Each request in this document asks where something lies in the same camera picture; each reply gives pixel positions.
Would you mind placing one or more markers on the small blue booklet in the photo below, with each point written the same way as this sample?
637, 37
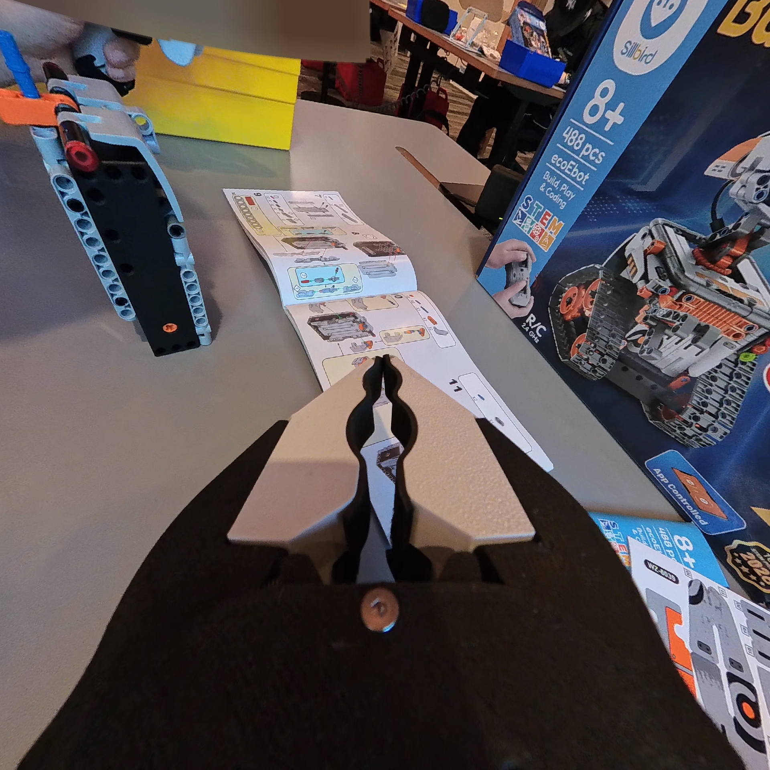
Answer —
619, 532

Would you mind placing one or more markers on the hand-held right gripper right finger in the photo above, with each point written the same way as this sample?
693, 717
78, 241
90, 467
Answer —
463, 481

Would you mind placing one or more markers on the person's left hand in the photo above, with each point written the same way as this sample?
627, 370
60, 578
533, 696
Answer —
48, 42

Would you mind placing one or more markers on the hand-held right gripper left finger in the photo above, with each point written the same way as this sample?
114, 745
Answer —
307, 481

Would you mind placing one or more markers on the yellow plastic bin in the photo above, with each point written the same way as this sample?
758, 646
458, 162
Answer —
228, 108

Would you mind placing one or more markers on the blue storage bin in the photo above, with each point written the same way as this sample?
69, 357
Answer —
415, 12
532, 66

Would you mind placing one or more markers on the grey desk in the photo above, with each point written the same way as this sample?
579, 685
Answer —
150, 451

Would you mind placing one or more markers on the white instruction booklet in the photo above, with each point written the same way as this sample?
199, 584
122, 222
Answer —
361, 270

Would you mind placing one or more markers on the blue robot kit box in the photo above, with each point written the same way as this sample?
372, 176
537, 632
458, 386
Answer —
601, 210

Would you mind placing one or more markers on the red bag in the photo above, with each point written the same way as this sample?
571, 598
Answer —
361, 81
436, 108

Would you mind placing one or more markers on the long wooden desk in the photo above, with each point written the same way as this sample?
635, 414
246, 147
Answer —
430, 33

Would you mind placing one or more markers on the black and grey brick assembly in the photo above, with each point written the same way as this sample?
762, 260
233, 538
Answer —
138, 252

